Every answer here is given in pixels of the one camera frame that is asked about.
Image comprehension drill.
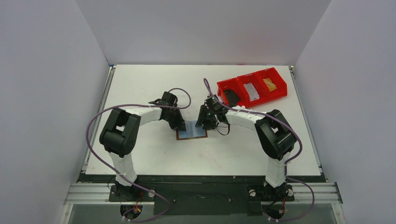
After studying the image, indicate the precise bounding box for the brown leather card holder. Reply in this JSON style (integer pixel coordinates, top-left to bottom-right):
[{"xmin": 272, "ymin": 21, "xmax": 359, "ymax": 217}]
[{"xmin": 176, "ymin": 120, "xmax": 208, "ymax": 140}]

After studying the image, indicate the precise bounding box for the black VIP card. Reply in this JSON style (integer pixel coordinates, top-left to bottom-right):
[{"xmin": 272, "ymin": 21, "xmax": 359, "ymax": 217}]
[{"xmin": 224, "ymin": 89, "xmax": 241, "ymax": 106}]

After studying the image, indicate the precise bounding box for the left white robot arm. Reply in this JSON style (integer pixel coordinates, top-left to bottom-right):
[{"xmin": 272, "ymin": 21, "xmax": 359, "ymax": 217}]
[{"xmin": 99, "ymin": 91, "xmax": 186, "ymax": 201}]

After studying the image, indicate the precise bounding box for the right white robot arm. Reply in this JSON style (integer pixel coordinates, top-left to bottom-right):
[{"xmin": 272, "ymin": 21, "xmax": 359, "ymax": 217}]
[{"xmin": 195, "ymin": 97, "xmax": 297, "ymax": 199}]

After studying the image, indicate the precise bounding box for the silver card in bin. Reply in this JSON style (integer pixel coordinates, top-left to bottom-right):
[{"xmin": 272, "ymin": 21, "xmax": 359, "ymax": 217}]
[{"xmin": 247, "ymin": 89, "xmax": 260, "ymax": 101}]

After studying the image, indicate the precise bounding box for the gold card in bin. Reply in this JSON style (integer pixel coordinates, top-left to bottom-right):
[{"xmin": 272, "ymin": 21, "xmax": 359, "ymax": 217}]
[{"xmin": 263, "ymin": 78, "xmax": 277, "ymax": 92}]

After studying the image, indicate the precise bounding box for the red left bin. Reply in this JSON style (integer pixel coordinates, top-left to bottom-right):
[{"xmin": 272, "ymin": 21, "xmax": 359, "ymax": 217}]
[{"xmin": 217, "ymin": 77, "xmax": 248, "ymax": 107}]

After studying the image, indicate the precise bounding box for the red bin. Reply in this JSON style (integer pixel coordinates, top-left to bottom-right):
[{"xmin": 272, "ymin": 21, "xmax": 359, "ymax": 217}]
[
  {"xmin": 237, "ymin": 73, "xmax": 269, "ymax": 107},
  {"xmin": 217, "ymin": 77, "xmax": 248, "ymax": 107},
  {"xmin": 256, "ymin": 67, "xmax": 288, "ymax": 103}
]

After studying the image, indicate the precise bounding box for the red middle bin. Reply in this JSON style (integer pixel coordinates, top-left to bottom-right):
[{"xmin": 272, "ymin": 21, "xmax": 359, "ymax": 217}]
[{"xmin": 237, "ymin": 73, "xmax": 269, "ymax": 107}]

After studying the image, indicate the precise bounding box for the red right bin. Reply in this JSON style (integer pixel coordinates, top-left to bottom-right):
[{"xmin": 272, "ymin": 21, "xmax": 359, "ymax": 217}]
[{"xmin": 256, "ymin": 67, "xmax": 288, "ymax": 103}]

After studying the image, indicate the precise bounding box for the black cable loop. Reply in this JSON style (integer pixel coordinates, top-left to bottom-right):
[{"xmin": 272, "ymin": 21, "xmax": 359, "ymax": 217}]
[{"xmin": 216, "ymin": 121, "xmax": 231, "ymax": 136}]

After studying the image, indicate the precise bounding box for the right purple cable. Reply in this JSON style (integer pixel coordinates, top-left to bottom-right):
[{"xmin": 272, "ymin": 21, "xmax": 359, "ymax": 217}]
[{"xmin": 203, "ymin": 77, "xmax": 315, "ymax": 223}]

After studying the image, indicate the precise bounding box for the purple cable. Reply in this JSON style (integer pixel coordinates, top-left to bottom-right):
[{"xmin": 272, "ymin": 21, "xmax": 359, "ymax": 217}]
[
  {"xmin": 85, "ymin": 88, "xmax": 192, "ymax": 223},
  {"xmin": 203, "ymin": 77, "xmax": 315, "ymax": 223}
]

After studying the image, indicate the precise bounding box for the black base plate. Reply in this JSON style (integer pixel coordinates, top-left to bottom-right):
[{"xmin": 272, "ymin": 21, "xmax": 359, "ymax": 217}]
[{"xmin": 66, "ymin": 175, "xmax": 325, "ymax": 219}]

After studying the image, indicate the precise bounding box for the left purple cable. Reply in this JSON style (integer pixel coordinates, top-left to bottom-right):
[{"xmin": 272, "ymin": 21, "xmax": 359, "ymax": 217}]
[{"xmin": 85, "ymin": 88, "xmax": 192, "ymax": 223}]

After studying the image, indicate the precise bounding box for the aluminium rail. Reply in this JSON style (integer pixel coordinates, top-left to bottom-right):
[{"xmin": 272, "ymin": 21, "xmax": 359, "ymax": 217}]
[{"xmin": 64, "ymin": 182, "xmax": 341, "ymax": 205}]

